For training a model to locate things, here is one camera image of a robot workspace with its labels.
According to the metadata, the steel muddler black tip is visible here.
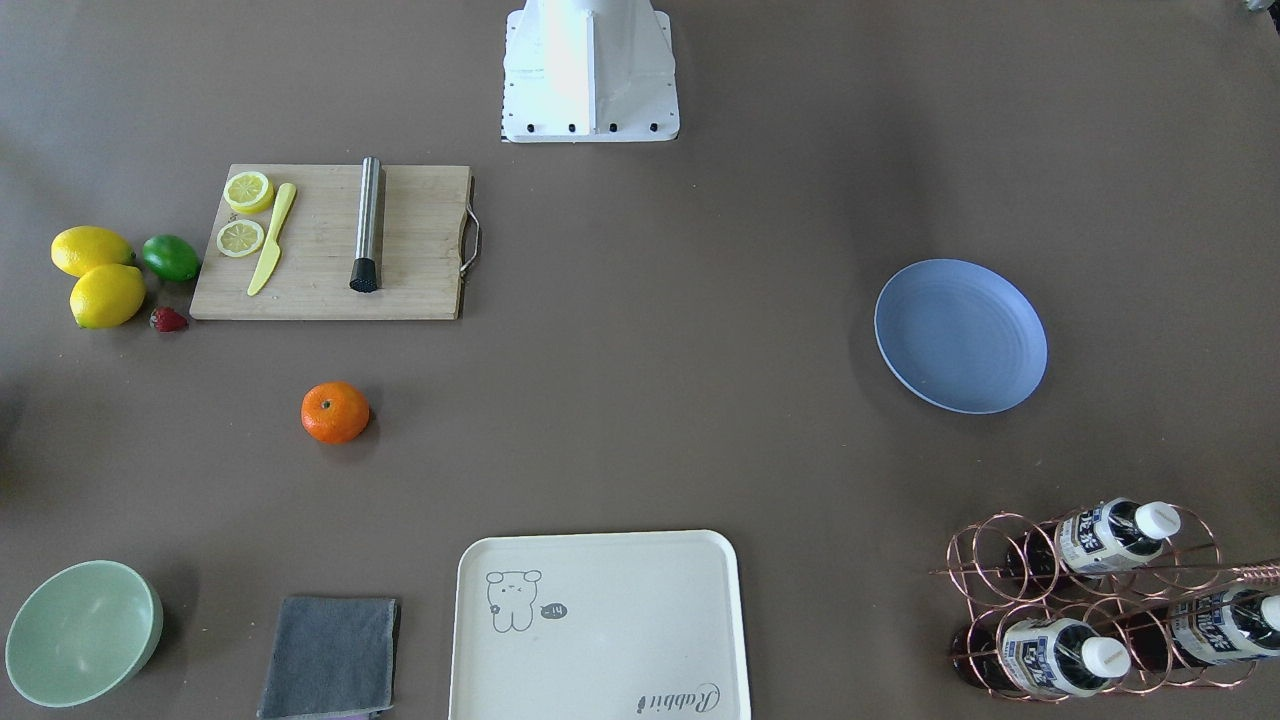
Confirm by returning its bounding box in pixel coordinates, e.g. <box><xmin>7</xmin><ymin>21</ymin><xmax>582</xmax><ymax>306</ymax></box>
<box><xmin>349</xmin><ymin>156</ymin><xmax>385</xmax><ymax>293</ymax></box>

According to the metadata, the yellow lemon upper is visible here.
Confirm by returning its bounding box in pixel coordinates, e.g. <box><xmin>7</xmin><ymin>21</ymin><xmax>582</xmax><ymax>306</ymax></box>
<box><xmin>50</xmin><ymin>225</ymin><xmax>134</xmax><ymax>278</ymax></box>

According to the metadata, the copper wire bottle rack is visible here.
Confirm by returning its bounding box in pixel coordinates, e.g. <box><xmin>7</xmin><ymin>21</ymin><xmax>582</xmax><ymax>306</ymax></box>
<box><xmin>943</xmin><ymin>509</ymin><xmax>1277</xmax><ymax>703</ymax></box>

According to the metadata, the green bowl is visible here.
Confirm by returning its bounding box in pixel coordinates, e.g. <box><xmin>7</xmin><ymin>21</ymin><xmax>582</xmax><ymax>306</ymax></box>
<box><xmin>5</xmin><ymin>560</ymin><xmax>164</xmax><ymax>708</ymax></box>

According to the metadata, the yellow lemon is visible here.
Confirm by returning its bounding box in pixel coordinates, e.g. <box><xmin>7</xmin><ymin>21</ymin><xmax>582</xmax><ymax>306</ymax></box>
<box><xmin>50</xmin><ymin>225</ymin><xmax>134</xmax><ymax>278</ymax></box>
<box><xmin>69</xmin><ymin>264</ymin><xmax>146</xmax><ymax>329</ymax></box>

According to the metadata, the lemon slice thin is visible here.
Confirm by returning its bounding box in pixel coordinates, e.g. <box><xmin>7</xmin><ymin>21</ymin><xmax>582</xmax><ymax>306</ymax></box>
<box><xmin>215</xmin><ymin>219</ymin><xmax>266</xmax><ymax>258</ymax></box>

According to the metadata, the yellow plastic knife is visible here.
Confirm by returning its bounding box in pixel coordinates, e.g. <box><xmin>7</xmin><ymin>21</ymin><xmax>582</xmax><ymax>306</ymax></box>
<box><xmin>246</xmin><ymin>182</ymin><xmax>297</xmax><ymax>296</ymax></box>

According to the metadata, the lemon half slice thick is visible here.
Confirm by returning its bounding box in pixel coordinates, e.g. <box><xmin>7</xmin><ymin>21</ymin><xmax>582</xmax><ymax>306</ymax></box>
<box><xmin>221</xmin><ymin>170</ymin><xmax>275</xmax><ymax>217</ymax></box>

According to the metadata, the wooden cutting board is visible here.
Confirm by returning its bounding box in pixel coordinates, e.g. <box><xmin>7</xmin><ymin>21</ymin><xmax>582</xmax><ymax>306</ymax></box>
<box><xmin>189</xmin><ymin>164</ymin><xmax>474</xmax><ymax>320</ymax></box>

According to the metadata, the grey folded cloth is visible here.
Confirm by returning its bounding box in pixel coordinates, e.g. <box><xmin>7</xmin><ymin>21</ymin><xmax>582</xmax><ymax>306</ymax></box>
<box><xmin>256</xmin><ymin>594</ymin><xmax>401</xmax><ymax>719</ymax></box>

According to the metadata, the yellow lemon lower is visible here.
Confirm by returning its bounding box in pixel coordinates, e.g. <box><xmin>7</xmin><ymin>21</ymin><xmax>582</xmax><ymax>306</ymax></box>
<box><xmin>69</xmin><ymin>264</ymin><xmax>146</xmax><ymax>329</ymax></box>

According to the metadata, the dark drink bottle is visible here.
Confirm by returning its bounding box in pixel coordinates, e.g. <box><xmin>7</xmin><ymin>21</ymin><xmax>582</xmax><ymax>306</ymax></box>
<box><xmin>1119</xmin><ymin>584</ymin><xmax>1279</xmax><ymax>671</ymax></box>
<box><xmin>1002</xmin><ymin>497</ymin><xmax>1181</xmax><ymax>589</ymax></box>
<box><xmin>950</xmin><ymin>618</ymin><xmax>1132</xmax><ymax>701</ymax></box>

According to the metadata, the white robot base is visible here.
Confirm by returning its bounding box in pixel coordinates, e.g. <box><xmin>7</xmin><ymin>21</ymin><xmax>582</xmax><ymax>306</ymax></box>
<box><xmin>500</xmin><ymin>1</ymin><xmax>681</xmax><ymax>143</ymax></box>

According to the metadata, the green lime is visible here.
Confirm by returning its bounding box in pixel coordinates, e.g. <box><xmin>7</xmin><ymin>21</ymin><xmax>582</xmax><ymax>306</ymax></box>
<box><xmin>141</xmin><ymin>234</ymin><xmax>201</xmax><ymax>282</ymax></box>

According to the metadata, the blue round plate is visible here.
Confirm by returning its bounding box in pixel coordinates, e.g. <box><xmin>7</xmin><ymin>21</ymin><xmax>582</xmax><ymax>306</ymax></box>
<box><xmin>873</xmin><ymin>259</ymin><xmax>1050</xmax><ymax>415</ymax></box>

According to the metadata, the dark drink bottle top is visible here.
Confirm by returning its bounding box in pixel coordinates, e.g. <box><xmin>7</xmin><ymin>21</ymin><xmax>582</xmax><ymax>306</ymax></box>
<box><xmin>1002</xmin><ymin>497</ymin><xmax>1181</xmax><ymax>589</ymax></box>

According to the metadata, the orange mandarin fruit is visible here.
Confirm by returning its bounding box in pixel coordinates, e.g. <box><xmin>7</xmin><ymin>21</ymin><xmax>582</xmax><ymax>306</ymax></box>
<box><xmin>300</xmin><ymin>380</ymin><xmax>372</xmax><ymax>445</ymax></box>

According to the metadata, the red strawberry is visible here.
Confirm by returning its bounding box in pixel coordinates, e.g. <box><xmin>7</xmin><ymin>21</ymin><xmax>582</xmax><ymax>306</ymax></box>
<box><xmin>148</xmin><ymin>306</ymin><xmax>189</xmax><ymax>333</ymax></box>

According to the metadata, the cream rabbit tray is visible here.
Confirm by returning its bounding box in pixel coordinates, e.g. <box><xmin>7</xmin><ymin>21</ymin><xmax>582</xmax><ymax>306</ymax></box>
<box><xmin>449</xmin><ymin>529</ymin><xmax>753</xmax><ymax>719</ymax></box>

